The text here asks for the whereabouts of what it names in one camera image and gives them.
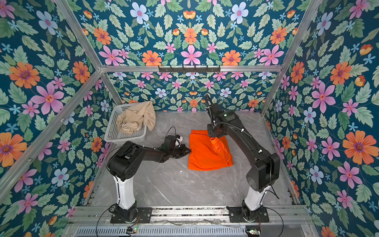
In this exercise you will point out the white ventilated cable duct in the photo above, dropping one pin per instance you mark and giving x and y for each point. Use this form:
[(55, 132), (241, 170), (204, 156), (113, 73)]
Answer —
[(162, 231)]

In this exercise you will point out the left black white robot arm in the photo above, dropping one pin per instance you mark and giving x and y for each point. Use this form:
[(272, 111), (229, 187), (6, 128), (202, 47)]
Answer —
[(124, 164)]

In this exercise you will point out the beige shorts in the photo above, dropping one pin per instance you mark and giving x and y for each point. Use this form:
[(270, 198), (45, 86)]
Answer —
[(136, 116)]

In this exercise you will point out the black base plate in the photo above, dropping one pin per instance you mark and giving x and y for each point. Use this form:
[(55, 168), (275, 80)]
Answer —
[(244, 215), (134, 215)]

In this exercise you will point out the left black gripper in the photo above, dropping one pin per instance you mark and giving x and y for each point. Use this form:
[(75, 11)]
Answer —
[(183, 148)]

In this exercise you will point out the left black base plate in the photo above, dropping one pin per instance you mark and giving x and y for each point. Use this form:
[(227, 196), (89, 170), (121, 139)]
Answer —
[(134, 215)]

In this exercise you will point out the black hook rail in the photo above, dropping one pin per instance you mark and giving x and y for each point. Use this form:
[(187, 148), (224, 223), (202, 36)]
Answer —
[(188, 69)]

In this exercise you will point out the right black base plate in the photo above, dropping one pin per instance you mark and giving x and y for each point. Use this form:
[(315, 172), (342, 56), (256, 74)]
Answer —
[(244, 215)]

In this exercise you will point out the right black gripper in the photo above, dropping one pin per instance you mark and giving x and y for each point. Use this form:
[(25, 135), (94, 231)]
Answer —
[(210, 133)]

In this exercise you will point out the orange shorts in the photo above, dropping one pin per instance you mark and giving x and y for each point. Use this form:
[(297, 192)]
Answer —
[(208, 153)]

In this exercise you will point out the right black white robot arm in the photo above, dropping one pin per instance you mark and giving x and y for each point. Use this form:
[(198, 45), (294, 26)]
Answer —
[(265, 166)]

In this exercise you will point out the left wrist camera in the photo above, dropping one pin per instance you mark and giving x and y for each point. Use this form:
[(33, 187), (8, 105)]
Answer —
[(178, 140)]

